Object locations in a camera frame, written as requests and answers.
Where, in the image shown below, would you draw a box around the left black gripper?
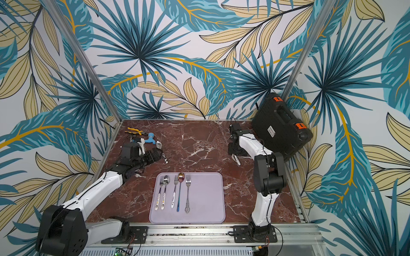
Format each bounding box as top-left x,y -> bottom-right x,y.
132,146 -> 163,170

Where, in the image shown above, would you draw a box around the cow pattern handle spoon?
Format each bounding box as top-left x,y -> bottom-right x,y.
156,140 -> 169,164

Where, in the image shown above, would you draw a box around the cartoon handle spoon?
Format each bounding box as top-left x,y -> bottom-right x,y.
161,175 -> 170,210

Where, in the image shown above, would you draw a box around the white handle fork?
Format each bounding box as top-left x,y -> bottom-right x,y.
171,175 -> 179,209

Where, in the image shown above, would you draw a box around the iridescent spoon blue handle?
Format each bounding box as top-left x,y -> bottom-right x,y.
177,172 -> 185,212

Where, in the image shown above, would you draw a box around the all steel fork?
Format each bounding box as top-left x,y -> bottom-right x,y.
185,174 -> 191,213

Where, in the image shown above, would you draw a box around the white handle steel spoon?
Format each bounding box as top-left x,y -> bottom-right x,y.
231,154 -> 241,166

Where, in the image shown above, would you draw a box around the cartoon handle fork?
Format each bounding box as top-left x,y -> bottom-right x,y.
154,176 -> 164,211

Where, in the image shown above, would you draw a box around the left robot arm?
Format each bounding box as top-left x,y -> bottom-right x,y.
35,141 -> 163,256

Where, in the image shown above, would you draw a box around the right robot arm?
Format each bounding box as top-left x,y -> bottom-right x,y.
228,123 -> 287,241

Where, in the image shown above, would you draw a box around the blue plastic faucet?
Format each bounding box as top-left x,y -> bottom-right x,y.
145,132 -> 156,145

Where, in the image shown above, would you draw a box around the black tool case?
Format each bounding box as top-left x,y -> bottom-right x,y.
252,93 -> 313,162

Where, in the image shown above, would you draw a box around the lavender placemat tray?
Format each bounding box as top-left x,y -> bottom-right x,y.
149,172 -> 225,224

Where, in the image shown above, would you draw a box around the yellow handled pliers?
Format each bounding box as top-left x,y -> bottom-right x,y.
124,128 -> 148,136

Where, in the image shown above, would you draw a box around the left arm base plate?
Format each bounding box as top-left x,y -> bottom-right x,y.
101,226 -> 148,244

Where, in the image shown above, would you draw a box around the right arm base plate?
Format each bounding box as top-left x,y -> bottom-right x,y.
228,225 -> 278,244

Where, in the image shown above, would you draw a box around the aluminium front rail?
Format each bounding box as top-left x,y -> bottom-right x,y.
78,223 -> 329,256

